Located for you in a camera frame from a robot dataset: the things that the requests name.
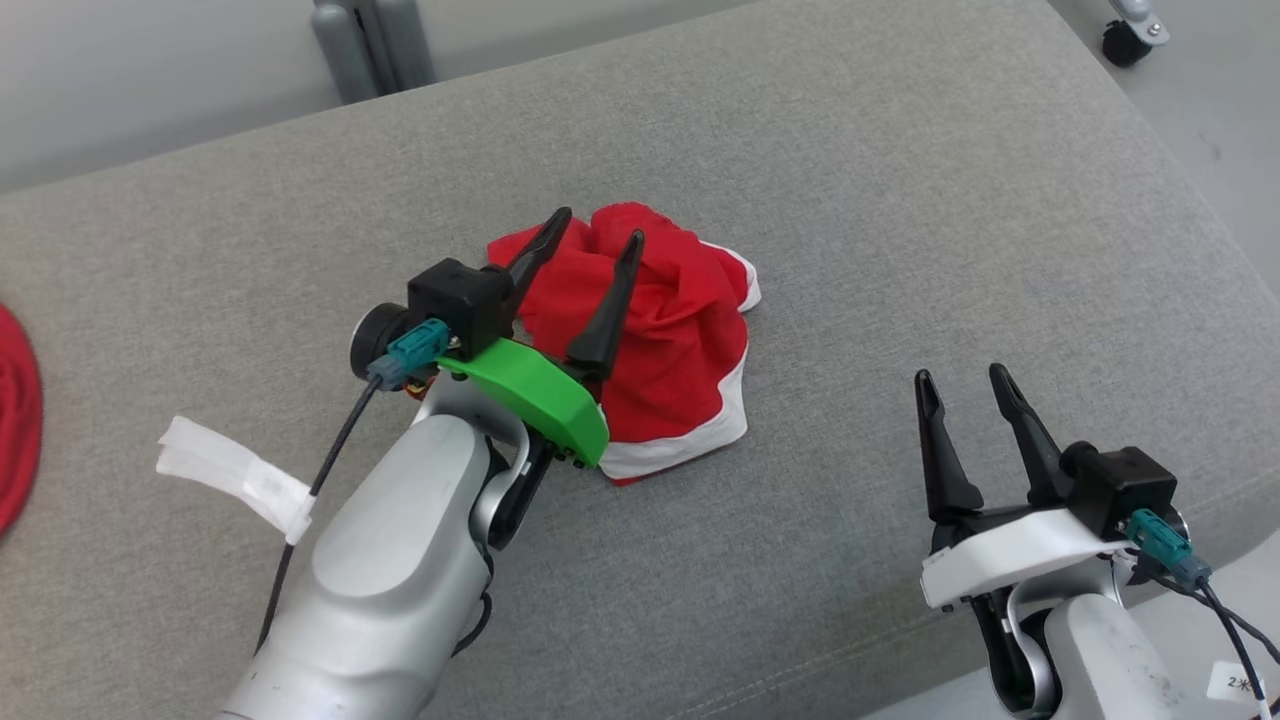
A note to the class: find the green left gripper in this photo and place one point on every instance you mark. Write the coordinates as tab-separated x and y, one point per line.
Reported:
530	395

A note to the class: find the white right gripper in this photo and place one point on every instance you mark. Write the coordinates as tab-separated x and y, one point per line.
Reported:
1010	555

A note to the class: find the red shorts white stripes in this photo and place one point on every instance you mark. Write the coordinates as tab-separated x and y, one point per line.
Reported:
680	330

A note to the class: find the red basketball jersey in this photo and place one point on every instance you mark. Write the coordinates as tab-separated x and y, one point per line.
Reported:
15	430

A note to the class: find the grey fabric sofa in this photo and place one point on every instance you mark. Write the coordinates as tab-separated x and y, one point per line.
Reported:
900	250

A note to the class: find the black caster wheel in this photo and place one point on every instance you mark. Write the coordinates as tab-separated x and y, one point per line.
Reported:
1128	40

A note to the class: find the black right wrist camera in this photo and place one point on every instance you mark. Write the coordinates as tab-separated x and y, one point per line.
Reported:
1125	490

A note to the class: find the grey partition post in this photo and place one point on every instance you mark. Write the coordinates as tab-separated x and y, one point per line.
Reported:
375	45

